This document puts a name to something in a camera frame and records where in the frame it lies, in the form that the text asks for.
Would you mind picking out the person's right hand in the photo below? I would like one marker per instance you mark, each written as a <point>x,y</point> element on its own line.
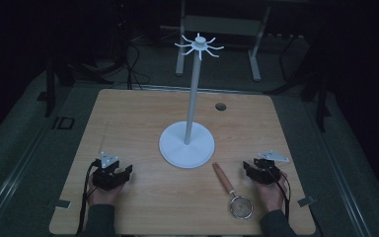
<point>271,196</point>

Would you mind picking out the white hook stand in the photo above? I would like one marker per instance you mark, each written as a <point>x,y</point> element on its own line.
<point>190,131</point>

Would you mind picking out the grey tape strip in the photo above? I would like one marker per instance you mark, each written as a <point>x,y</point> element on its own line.
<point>306,201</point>
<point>62,204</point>

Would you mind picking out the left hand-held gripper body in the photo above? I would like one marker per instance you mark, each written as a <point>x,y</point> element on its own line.
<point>106,174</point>

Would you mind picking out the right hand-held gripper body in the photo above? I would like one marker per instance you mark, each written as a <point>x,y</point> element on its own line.
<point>265,169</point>

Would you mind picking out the black stand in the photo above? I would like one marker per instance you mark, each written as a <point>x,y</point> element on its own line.
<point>312,85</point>
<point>51,82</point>

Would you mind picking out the grey metal table frame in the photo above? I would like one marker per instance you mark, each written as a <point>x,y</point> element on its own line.
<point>222,29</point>

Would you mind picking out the person's left hand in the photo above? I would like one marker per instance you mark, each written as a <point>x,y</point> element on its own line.
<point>103,196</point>

